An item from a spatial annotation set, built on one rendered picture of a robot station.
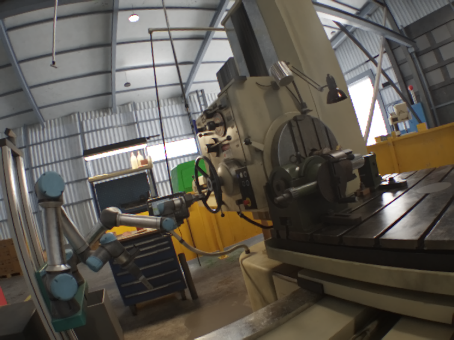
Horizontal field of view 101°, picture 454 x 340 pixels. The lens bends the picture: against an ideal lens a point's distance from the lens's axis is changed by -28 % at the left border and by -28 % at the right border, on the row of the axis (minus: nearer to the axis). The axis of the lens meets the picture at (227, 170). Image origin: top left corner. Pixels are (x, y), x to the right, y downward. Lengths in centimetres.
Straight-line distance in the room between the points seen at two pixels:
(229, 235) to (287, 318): 354
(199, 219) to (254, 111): 295
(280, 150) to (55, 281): 131
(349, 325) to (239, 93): 134
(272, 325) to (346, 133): 159
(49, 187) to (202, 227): 345
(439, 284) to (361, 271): 29
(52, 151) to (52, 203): 1426
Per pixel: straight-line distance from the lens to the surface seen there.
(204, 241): 433
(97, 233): 177
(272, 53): 230
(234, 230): 454
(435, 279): 79
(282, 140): 152
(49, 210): 113
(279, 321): 104
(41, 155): 1550
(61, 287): 112
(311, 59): 217
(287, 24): 222
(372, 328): 95
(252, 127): 155
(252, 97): 162
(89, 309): 234
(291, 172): 113
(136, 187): 343
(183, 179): 551
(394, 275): 85
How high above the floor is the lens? 131
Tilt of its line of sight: 2 degrees up
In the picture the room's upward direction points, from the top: 15 degrees counter-clockwise
